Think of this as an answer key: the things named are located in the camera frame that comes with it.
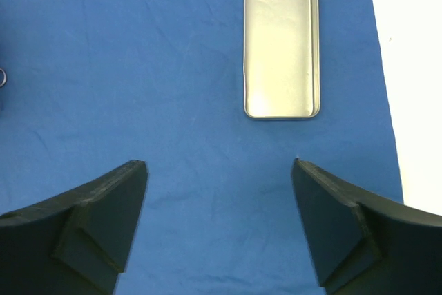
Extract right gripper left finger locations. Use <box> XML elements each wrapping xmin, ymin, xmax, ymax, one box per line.
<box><xmin>1</xmin><ymin>160</ymin><xmax>148</xmax><ymax>294</ymax></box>

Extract surgical scissors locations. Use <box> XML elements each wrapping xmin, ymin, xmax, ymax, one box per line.
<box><xmin>0</xmin><ymin>68</ymin><xmax>8</xmax><ymax>88</ymax></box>

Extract blue surgical cloth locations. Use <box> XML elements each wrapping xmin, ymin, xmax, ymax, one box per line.
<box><xmin>1</xmin><ymin>0</ymin><xmax>402</xmax><ymax>294</ymax></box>

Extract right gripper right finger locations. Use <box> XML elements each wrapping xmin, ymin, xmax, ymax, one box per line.
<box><xmin>291</xmin><ymin>159</ymin><xmax>441</xmax><ymax>294</ymax></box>

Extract metal instrument tray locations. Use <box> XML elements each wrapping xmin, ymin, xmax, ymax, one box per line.
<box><xmin>243</xmin><ymin>0</ymin><xmax>320</xmax><ymax>120</ymax></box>

